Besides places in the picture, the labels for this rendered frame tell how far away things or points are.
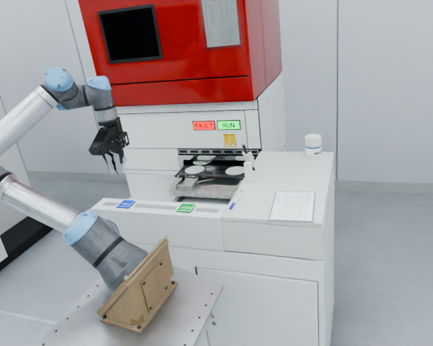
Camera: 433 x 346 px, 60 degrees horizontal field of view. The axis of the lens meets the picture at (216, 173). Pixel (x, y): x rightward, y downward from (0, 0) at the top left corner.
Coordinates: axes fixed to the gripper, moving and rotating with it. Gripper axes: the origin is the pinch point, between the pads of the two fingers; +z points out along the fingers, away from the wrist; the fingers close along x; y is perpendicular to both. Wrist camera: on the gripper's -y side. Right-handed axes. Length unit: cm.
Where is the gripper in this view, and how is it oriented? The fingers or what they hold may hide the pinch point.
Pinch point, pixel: (117, 171)
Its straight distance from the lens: 148.5
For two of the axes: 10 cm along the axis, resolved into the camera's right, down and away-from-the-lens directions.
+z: 1.2, 9.1, 4.0
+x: -9.4, -0.3, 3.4
